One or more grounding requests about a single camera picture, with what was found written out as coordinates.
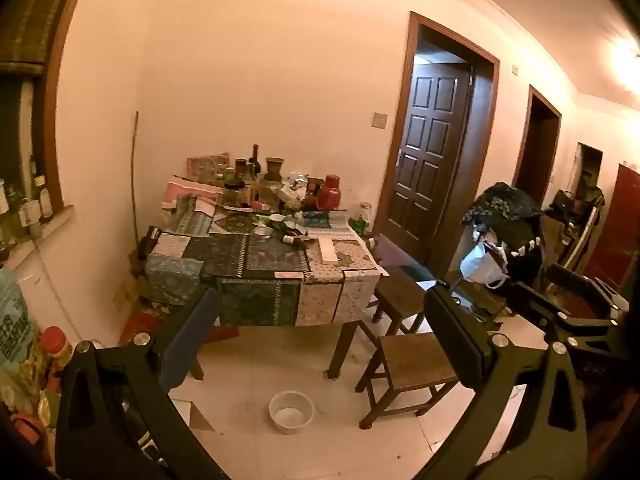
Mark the red thermos jug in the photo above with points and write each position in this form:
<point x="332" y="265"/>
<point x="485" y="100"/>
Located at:
<point x="329" y="194"/>

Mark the large wooden stool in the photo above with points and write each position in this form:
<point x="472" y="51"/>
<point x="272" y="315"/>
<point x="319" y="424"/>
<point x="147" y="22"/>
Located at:
<point x="410" y="365"/>

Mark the wooden window frame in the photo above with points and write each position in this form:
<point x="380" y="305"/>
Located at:
<point x="50" y="85"/>

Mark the yellow bottle red cap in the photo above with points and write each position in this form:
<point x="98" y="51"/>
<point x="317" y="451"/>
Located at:
<point x="56" y="355"/>

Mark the black handbag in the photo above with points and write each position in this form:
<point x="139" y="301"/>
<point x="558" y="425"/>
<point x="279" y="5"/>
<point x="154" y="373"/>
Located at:
<point x="562" y="202"/>

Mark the small wooden stool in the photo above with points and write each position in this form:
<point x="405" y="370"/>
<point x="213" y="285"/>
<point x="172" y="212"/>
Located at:
<point x="400" y="295"/>

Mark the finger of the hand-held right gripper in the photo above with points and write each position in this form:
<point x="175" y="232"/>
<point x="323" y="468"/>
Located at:
<point x="537" y="302"/>
<point x="582" y="285"/>

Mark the dark wine bottle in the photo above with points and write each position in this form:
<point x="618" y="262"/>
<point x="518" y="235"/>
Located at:
<point x="255" y="160"/>

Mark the brown ceramic vase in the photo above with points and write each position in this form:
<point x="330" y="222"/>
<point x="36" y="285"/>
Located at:
<point x="274" y="167"/>

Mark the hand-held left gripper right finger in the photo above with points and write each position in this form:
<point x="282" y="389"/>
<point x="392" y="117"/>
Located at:
<point x="450" y="330"/>

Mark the ceiling lamp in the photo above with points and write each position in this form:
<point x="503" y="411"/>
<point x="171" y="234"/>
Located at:
<point x="627" y="62"/>

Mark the white plastic basin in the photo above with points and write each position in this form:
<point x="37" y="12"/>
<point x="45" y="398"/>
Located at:
<point x="291" y="412"/>

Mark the small dark bottle white cap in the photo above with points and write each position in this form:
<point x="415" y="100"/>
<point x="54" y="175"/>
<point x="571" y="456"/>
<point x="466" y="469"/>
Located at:
<point x="297" y="239"/>

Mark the red door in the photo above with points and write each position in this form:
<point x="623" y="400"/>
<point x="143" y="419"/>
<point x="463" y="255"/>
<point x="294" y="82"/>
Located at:
<point x="615" y="230"/>

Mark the pink box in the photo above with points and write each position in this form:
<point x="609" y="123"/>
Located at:
<point x="190" y="191"/>

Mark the cardboard sheet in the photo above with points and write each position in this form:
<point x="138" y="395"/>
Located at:
<point x="195" y="416"/>

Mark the patchwork tablecloth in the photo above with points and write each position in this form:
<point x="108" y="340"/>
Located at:
<point x="260" y="270"/>

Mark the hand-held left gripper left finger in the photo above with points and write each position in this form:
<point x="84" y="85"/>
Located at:
<point x="192" y="340"/>

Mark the small white square bowl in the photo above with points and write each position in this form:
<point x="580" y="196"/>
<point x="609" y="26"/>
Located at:
<point x="262" y="232"/>

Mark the dark wooden door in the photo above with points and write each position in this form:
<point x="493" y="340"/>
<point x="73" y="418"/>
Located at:
<point x="425" y="160"/>

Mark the white plastic bag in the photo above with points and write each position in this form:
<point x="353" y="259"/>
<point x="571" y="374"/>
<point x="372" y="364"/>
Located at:
<point x="480" y="265"/>

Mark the white paper strip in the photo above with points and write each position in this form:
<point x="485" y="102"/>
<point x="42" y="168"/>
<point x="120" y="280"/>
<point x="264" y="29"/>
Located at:
<point x="330" y="250"/>

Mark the blue printed bag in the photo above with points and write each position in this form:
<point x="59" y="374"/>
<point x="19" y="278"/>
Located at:
<point x="15" y="320"/>

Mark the glass jar white lid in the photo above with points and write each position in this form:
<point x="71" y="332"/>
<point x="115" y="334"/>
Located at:
<point x="365" y="212"/>

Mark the row of windowsill bottles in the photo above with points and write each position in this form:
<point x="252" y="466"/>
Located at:
<point x="25" y="210"/>

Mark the wall switch plate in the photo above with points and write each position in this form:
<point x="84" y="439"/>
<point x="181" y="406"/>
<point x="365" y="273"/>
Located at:
<point x="379" y="120"/>

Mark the pile of dark clothes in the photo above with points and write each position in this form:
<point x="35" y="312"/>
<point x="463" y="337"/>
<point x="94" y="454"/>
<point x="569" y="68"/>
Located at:
<point x="505" y="215"/>

